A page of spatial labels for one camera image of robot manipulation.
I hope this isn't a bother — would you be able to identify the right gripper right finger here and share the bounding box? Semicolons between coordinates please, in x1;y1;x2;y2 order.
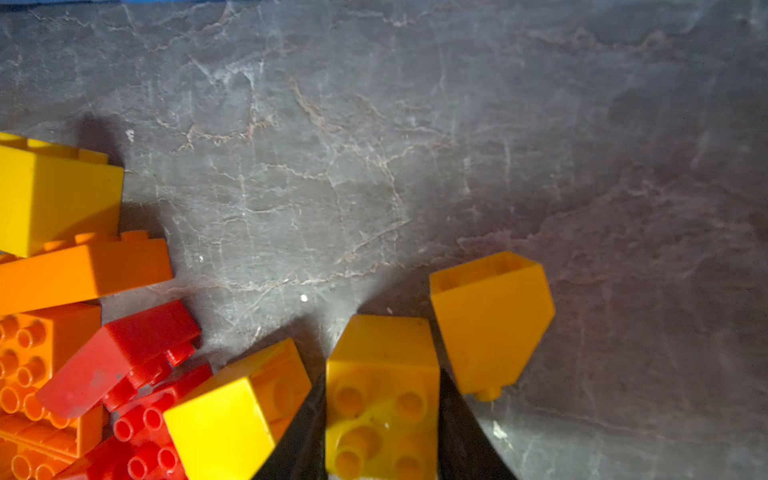
438;369;517;480

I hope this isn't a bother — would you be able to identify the yellow sloped lego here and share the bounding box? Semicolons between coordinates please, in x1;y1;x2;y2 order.
429;251;555;402

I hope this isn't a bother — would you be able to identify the red lego cluster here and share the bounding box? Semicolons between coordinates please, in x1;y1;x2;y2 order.
36;300;212;479

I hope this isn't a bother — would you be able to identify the yellow lego pair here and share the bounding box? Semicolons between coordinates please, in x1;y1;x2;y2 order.
325;315;440;479

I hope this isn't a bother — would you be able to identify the orange lego stack centre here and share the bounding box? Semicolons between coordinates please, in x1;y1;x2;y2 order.
1;303;106;479

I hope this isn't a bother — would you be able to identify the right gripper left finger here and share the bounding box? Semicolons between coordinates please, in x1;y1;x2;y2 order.
252;374;327;480

